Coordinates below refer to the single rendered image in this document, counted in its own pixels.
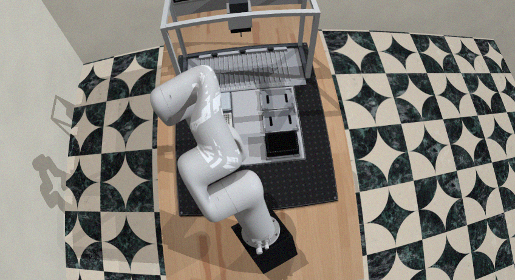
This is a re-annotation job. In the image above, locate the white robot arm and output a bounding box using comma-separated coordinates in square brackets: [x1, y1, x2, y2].
[150, 65, 280, 254]

